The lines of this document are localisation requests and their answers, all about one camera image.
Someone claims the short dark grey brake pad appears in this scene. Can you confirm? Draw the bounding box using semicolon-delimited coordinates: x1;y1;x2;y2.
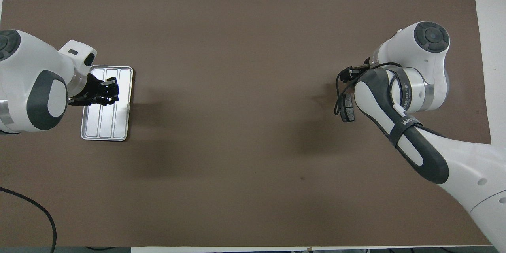
341;94;355;123

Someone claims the brown table mat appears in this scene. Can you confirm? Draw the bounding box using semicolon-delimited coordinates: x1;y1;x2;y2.
0;0;493;247

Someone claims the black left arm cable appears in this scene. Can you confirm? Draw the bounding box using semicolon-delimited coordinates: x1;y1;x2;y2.
0;187;57;253

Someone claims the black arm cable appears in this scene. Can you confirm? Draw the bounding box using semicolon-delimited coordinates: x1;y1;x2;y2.
0;187;57;253
335;62;447;139

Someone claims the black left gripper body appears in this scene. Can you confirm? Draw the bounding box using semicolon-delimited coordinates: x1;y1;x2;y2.
69;73;104;106

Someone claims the silver metal tray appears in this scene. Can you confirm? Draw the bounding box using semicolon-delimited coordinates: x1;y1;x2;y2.
81;66;134;142

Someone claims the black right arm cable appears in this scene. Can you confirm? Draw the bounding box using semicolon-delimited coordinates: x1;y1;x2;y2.
335;62;447;139

